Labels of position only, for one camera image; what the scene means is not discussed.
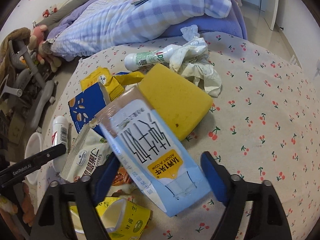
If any yellow paper cup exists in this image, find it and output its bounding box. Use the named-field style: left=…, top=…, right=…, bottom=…
left=69, top=196, right=153, bottom=240

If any white nut snack bag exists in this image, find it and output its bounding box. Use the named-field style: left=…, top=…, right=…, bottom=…
left=60, top=125, right=112, bottom=182

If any blue cardboard box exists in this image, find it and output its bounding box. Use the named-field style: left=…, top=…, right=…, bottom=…
left=68, top=82, right=110, bottom=136

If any light blue milk carton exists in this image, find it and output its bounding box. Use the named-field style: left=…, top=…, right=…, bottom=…
left=95, top=88, right=210, bottom=217

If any yellow snack bag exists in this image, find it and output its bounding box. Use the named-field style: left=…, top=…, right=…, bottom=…
left=80, top=67, right=144, bottom=101

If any white trash bin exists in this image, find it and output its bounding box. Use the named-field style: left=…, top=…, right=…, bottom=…
left=24, top=132, right=68, bottom=185

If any small white barcode bottle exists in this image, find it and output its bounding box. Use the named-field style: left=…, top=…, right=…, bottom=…
left=52, top=115, right=69, bottom=151

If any cherry print bed sheet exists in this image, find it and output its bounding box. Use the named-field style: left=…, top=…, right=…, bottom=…
left=44, top=32, right=319, bottom=239

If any brown plush blanket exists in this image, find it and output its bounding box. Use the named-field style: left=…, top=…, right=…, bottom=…
left=1, top=27, right=30, bottom=85

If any pink plush monkey toy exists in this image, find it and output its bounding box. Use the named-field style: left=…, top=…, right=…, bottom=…
left=28, top=24, right=62, bottom=73

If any yellow sponge block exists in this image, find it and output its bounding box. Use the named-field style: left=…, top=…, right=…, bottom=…
left=138, top=63, right=213, bottom=141

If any white green-label bottle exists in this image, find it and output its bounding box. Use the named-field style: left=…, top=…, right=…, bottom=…
left=124, top=44, right=181, bottom=71

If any small red white plush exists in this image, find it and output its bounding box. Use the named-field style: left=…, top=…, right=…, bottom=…
left=42, top=4, right=58, bottom=18

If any blue plaid quilt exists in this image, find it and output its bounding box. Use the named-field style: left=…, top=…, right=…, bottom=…
left=46, top=0, right=232, bottom=61

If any crumpled white paper wrapper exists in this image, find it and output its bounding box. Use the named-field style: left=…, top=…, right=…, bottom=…
left=169, top=36, right=222, bottom=98

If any purple blanket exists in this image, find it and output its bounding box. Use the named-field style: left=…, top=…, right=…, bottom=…
left=57, top=0, right=247, bottom=40

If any crumpled white tissue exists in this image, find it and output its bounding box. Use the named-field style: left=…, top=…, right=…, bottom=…
left=180, top=24, right=200, bottom=42

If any grey long pillow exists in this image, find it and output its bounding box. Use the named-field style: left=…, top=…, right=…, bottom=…
left=33, top=0, right=89, bottom=31

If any white wardrobe door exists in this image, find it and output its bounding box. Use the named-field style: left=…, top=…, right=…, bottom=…
left=260, top=0, right=279, bottom=31

